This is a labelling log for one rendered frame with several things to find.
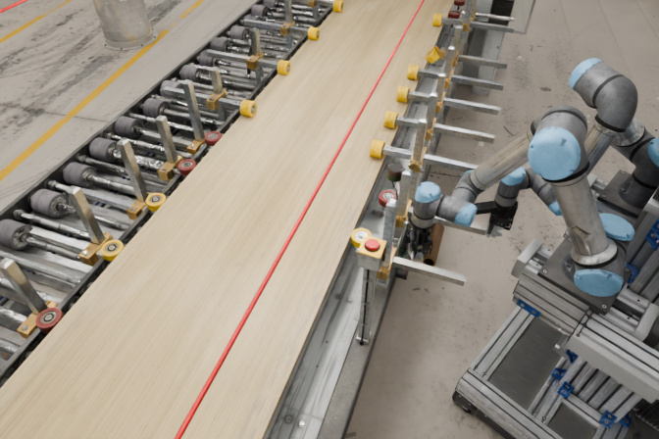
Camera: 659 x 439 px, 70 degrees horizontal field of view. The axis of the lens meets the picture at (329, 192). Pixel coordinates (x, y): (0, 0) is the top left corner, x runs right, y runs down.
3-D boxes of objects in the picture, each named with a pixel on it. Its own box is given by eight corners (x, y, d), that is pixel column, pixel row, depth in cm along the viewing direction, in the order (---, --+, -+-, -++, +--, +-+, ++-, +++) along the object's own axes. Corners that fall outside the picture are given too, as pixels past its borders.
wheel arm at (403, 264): (464, 281, 183) (466, 274, 180) (463, 288, 181) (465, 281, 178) (356, 251, 194) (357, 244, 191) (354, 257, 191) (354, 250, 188)
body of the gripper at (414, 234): (409, 256, 164) (413, 232, 156) (405, 237, 170) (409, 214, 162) (430, 255, 164) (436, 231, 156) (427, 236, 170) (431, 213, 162)
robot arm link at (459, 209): (482, 194, 149) (449, 182, 153) (472, 217, 142) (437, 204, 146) (478, 212, 155) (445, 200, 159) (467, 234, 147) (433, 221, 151)
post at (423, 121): (414, 200, 227) (429, 117, 194) (412, 205, 225) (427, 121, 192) (407, 198, 228) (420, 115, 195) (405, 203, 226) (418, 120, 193)
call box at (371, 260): (384, 257, 145) (386, 240, 140) (379, 274, 141) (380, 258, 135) (363, 251, 147) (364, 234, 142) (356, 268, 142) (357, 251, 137)
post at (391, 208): (386, 282, 194) (398, 199, 161) (384, 289, 192) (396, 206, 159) (379, 280, 195) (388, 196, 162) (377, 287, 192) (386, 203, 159)
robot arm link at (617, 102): (665, 96, 138) (572, 218, 168) (636, 77, 145) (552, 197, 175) (637, 93, 133) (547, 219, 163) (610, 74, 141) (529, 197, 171)
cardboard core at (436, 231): (445, 224, 300) (436, 260, 279) (443, 232, 305) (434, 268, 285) (432, 221, 302) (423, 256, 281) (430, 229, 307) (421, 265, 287)
